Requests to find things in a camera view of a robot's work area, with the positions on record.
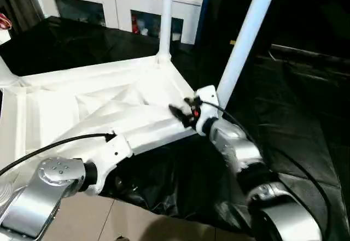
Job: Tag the white sideboard cabinet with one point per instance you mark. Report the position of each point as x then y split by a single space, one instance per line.
109 0

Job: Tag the red bottle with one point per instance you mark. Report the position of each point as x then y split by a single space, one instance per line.
135 25

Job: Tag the plain white cup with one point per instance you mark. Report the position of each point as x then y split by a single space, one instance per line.
176 37

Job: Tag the white plastic bin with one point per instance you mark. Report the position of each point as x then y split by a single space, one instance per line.
4 37

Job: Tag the small white cup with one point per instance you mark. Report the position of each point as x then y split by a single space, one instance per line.
145 31

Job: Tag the white plastic table leg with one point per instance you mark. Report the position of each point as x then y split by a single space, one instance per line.
166 19
246 33
5 74
4 194

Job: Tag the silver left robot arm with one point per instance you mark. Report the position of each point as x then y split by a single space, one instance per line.
32 202

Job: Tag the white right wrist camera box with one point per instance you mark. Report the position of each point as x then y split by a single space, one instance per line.
209 96

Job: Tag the small gold label plate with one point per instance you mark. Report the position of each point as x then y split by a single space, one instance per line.
232 42

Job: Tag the grey curtain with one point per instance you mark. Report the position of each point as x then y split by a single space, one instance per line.
22 3

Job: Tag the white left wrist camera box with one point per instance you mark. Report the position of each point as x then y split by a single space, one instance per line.
117 148

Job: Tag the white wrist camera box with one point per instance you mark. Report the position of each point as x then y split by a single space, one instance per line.
209 96
117 148

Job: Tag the black flat monitor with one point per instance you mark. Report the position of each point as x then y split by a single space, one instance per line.
309 52

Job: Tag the black work mat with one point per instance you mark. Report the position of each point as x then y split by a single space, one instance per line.
287 115

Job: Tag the black speaker cabinet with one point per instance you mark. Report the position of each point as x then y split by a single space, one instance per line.
218 6

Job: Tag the white plastic table top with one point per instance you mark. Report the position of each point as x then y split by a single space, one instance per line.
82 88

